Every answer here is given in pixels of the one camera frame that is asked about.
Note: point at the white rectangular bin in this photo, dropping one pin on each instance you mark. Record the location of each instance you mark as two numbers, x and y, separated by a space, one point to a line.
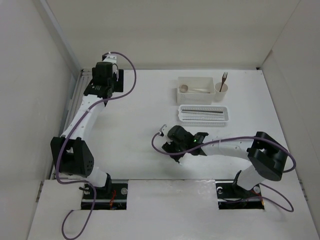
195 98

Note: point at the white perforated basket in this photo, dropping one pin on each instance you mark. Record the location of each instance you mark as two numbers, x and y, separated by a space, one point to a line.
203 123

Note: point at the black chopstick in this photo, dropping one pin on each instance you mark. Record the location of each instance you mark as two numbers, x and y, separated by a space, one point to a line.
207 111

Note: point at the dark grey chopstick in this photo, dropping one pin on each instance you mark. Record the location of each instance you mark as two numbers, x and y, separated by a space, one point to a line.
202 112

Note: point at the brown fork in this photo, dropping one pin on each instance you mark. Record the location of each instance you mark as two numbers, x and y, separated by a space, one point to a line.
223 80

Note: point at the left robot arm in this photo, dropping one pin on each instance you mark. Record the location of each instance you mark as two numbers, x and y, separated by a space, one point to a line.
70 152

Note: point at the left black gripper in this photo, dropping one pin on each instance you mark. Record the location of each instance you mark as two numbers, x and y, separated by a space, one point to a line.
118 84

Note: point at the beige wooden spoon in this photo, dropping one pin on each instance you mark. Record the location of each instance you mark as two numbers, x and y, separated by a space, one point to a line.
185 89

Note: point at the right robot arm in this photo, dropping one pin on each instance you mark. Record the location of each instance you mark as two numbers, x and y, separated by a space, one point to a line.
266 156

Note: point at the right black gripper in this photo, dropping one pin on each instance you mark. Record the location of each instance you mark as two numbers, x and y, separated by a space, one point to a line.
169 147

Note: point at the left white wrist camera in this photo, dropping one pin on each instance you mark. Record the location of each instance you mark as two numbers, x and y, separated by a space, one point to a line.
109 59

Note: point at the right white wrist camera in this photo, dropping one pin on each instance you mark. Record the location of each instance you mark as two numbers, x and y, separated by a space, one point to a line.
163 131

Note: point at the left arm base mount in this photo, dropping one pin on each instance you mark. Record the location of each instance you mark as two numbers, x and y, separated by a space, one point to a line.
113 199

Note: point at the silver metal chopstick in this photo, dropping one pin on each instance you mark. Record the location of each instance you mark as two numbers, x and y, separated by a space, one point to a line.
202 118

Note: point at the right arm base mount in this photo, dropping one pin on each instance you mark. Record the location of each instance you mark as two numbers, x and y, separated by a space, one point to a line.
232 197

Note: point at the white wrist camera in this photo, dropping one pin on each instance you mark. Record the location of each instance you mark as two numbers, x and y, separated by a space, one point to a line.
163 131
109 59

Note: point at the white paper cup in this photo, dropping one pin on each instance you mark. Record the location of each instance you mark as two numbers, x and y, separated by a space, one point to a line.
219 96

